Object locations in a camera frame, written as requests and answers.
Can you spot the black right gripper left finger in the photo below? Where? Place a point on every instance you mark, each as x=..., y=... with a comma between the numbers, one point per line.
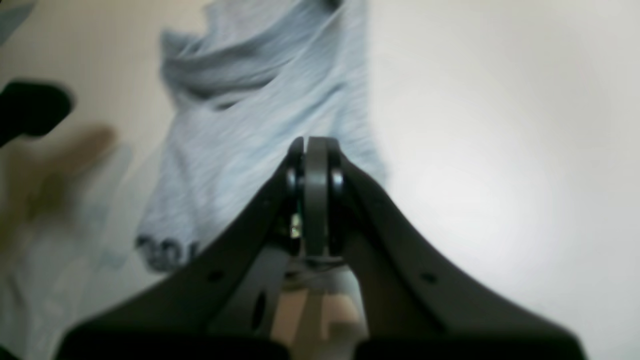
x=221, y=306

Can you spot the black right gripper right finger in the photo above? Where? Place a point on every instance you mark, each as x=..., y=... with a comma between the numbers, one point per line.
x=418, y=304

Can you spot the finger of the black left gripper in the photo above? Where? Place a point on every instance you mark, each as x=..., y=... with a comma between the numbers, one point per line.
x=32, y=109

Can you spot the grey T-shirt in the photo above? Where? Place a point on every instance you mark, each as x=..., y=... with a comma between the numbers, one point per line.
x=263, y=73

